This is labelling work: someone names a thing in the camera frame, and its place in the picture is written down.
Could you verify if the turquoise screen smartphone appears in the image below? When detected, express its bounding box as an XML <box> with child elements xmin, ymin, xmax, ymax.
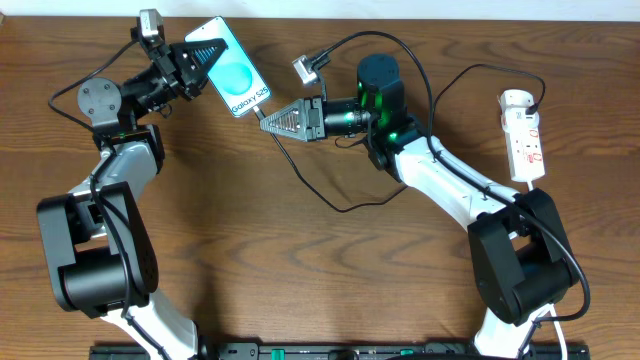
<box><xmin>184</xmin><ymin>16</ymin><xmax>271</xmax><ymax>117</ymax></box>

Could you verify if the black charging cable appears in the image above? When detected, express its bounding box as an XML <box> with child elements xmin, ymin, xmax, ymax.
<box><xmin>252</xmin><ymin>62</ymin><xmax>547</xmax><ymax>214</ymax></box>

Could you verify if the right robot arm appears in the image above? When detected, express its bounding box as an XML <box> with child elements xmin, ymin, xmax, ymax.
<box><xmin>259</xmin><ymin>54</ymin><xmax>586</xmax><ymax>359</ymax></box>

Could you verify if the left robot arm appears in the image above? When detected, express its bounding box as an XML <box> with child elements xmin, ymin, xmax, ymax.
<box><xmin>36</xmin><ymin>36</ymin><xmax>228</xmax><ymax>359</ymax></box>

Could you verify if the white USB charger plug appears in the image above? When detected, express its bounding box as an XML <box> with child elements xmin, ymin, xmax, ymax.
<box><xmin>499</xmin><ymin>89</ymin><xmax>535</xmax><ymax>112</ymax></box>

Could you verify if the white power strip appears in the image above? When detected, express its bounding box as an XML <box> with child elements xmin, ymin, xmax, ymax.
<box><xmin>501</xmin><ymin>107</ymin><xmax>545</xmax><ymax>182</ymax></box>

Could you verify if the black left camera cable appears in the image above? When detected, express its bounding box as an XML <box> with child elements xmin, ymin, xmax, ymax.
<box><xmin>47</xmin><ymin>39</ymin><xmax>174</xmax><ymax>360</ymax></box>

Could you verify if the black camera cable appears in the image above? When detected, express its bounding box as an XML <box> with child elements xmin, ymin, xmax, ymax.
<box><xmin>47</xmin><ymin>39</ymin><xmax>174</xmax><ymax>360</ymax></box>
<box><xmin>319</xmin><ymin>30</ymin><xmax>592</xmax><ymax>360</ymax></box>

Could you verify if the white power strip cord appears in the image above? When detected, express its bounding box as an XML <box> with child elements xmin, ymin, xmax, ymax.
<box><xmin>526</xmin><ymin>180</ymin><xmax>570</xmax><ymax>360</ymax></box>

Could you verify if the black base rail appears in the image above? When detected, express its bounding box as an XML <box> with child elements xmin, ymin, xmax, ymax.
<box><xmin>88</xmin><ymin>342</ymin><xmax>591</xmax><ymax>360</ymax></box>

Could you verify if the black right camera cable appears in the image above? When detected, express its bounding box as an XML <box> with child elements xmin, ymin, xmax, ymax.
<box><xmin>319</xmin><ymin>30</ymin><xmax>592</xmax><ymax>360</ymax></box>

